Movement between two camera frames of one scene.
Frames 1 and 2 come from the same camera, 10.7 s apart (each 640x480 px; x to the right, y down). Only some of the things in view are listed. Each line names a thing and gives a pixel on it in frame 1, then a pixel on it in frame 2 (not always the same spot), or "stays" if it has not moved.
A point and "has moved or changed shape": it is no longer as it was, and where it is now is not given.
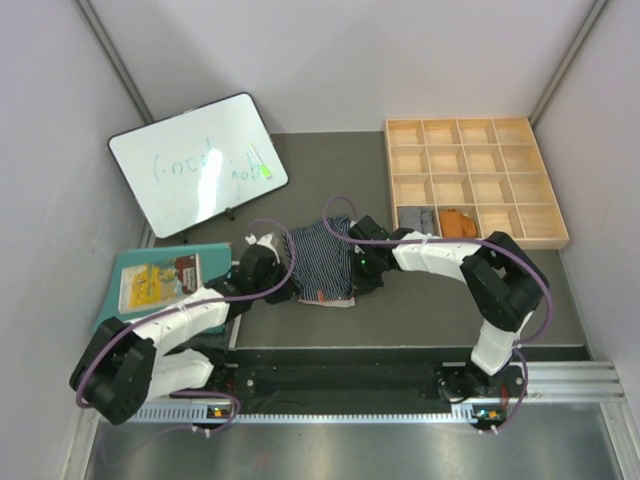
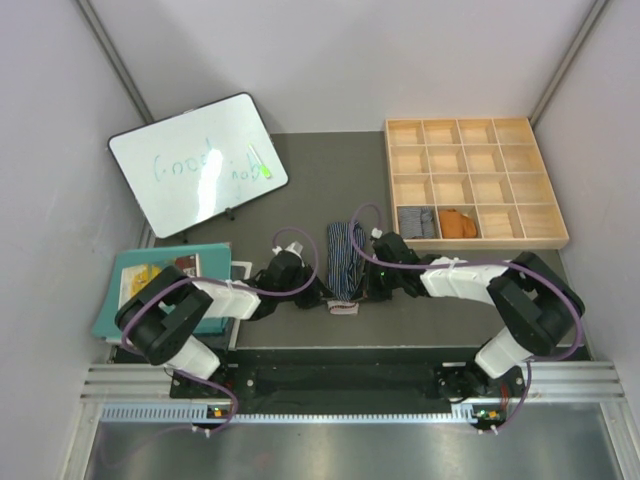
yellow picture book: x=147 y=285 stays
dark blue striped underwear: x=323 y=262 has moved or changed shape
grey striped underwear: x=417 y=218 stays
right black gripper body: x=366 y=276 to x=380 y=281
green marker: x=266 y=172 stays
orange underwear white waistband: x=455 y=224 stays
